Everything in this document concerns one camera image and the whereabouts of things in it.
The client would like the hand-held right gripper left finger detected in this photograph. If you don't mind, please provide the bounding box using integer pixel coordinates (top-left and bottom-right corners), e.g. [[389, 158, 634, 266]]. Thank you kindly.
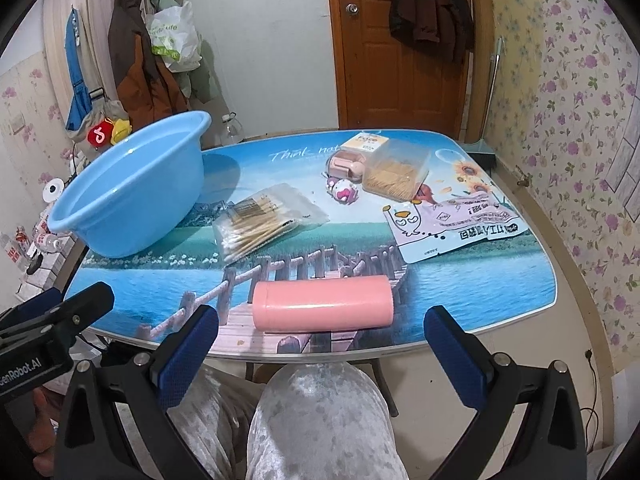
[[52, 304, 221, 480]]

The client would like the brown hanging jacket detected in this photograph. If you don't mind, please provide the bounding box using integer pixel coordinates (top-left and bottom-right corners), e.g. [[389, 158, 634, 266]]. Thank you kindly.
[[107, 0, 191, 128]]

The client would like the clear bag of beige contents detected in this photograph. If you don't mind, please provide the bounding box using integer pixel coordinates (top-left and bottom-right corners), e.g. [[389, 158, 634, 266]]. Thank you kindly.
[[361, 139, 432, 199]]

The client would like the white plastic shopping bag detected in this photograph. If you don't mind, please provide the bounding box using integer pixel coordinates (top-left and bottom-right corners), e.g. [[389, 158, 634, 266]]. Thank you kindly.
[[145, 1, 203, 73]]

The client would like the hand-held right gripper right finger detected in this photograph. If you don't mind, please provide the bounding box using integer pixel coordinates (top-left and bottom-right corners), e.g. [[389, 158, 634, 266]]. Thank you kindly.
[[424, 305, 588, 480]]

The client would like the clear bag of cotton swabs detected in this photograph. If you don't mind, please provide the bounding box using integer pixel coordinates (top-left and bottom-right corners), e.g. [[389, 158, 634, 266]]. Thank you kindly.
[[212, 182, 331, 266]]

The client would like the light blue plastic basin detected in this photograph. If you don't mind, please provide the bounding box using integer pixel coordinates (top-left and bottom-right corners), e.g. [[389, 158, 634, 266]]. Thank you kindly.
[[46, 110, 213, 259]]

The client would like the red plush charm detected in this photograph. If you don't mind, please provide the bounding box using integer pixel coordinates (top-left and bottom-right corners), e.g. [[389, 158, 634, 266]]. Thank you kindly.
[[87, 117, 113, 151]]

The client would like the small pink white toy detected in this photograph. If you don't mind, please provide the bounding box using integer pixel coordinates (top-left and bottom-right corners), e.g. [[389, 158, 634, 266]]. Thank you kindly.
[[325, 176, 358, 204]]

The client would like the pink cylindrical bottle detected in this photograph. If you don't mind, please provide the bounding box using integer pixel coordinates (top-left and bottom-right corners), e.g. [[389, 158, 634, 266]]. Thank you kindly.
[[251, 275, 396, 333]]

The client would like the grey brick wall panel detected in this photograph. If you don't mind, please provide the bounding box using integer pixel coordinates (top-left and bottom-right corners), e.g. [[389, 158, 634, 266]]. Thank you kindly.
[[602, 110, 640, 196]]

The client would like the blue hanging bag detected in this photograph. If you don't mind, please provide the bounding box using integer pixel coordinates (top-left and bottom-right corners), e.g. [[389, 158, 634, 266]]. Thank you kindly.
[[64, 6, 96, 133]]

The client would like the small pink case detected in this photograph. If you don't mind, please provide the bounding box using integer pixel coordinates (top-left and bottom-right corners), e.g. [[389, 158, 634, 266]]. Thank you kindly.
[[327, 150, 367, 183]]

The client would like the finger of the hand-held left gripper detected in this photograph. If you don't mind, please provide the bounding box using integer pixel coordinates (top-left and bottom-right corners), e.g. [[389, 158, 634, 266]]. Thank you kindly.
[[47, 281, 116, 336], [0, 287, 62, 334]]

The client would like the cluster of red label bottles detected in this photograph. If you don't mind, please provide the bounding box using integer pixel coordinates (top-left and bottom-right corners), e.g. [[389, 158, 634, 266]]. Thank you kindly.
[[0, 227, 63, 266]]

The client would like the brown wooden door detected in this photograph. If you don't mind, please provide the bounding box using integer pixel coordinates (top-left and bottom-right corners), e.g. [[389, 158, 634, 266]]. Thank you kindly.
[[324, 0, 493, 133]]

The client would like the dark brown hanging coat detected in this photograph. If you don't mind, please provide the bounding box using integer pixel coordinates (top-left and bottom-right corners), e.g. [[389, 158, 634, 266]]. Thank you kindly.
[[389, 0, 476, 65]]

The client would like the grey hanging bag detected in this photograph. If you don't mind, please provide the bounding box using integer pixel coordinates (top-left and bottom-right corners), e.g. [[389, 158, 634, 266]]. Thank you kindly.
[[65, 97, 131, 143]]

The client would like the white cartoon print packet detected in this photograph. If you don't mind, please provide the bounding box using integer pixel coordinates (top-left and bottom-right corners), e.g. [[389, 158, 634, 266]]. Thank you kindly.
[[382, 191, 530, 265]]

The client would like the clear water bottle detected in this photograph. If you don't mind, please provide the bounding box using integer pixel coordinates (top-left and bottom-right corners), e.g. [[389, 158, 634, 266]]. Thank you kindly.
[[220, 114, 246, 146]]

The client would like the small yellow white box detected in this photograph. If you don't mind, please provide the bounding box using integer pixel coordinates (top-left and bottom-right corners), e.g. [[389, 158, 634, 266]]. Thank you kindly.
[[340, 131, 390, 158]]

